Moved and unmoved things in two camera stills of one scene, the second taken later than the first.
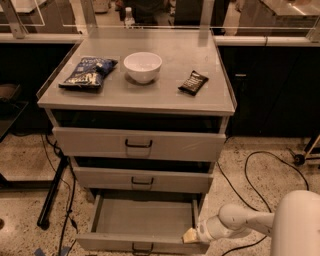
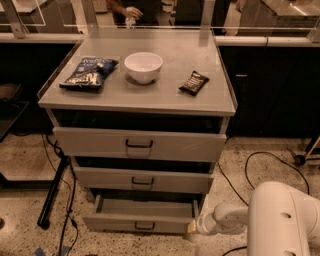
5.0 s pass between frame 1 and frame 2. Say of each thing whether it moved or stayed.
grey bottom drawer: moved
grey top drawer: stayed
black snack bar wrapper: stayed
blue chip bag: stayed
